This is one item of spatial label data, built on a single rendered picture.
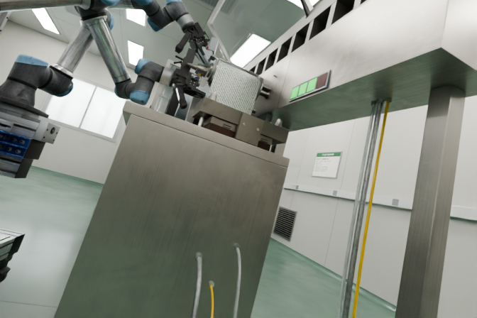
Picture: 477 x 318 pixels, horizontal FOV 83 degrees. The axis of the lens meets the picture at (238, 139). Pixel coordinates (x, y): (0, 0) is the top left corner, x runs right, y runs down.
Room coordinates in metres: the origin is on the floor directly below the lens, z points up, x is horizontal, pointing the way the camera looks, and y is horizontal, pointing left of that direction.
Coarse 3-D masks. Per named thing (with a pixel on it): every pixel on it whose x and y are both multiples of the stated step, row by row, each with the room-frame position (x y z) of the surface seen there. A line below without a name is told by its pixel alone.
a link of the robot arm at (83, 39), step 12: (108, 12) 1.33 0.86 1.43; (84, 24) 1.30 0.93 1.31; (108, 24) 1.35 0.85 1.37; (84, 36) 1.32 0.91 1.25; (72, 48) 1.32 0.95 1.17; (84, 48) 1.35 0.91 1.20; (60, 60) 1.32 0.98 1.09; (72, 60) 1.34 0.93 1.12; (60, 72) 1.32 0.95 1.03; (72, 72) 1.38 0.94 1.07; (48, 84) 1.30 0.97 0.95; (60, 84) 1.34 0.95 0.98; (72, 84) 1.41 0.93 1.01; (60, 96) 1.40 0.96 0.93
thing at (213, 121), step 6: (210, 120) 1.05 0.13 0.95; (216, 120) 1.05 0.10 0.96; (222, 120) 1.06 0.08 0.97; (204, 126) 1.14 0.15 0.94; (210, 126) 1.05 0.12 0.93; (216, 126) 1.06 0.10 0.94; (222, 126) 1.06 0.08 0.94; (228, 126) 1.07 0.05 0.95; (234, 126) 1.08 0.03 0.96; (216, 132) 1.06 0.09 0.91; (222, 132) 1.07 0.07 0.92; (228, 132) 1.07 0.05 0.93; (234, 132) 1.08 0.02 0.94; (264, 138) 1.12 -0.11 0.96; (270, 138) 1.13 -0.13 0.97; (258, 144) 1.12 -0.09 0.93; (264, 144) 1.13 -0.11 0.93; (270, 144) 1.14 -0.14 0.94
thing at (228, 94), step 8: (216, 80) 1.23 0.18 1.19; (224, 80) 1.24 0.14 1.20; (216, 88) 1.23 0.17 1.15; (224, 88) 1.24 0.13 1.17; (232, 88) 1.25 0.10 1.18; (240, 88) 1.26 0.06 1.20; (216, 96) 1.23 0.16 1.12; (224, 96) 1.24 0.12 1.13; (232, 96) 1.26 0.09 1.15; (240, 96) 1.27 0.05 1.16; (248, 96) 1.28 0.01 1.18; (232, 104) 1.26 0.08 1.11; (240, 104) 1.27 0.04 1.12; (248, 104) 1.29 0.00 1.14; (248, 112) 1.29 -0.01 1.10
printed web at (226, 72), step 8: (224, 64) 1.24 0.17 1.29; (216, 72) 1.22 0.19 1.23; (224, 72) 1.23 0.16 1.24; (232, 72) 1.25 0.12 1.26; (240, 72) 1.26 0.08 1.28; (232, 80) 1.25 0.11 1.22; (240, 80) 1.26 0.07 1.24; (248, 80) 1.27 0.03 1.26; (256, 80) 1.29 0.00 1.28; (248, 88) 1.28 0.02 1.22; (256, 88) 1.29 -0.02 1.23
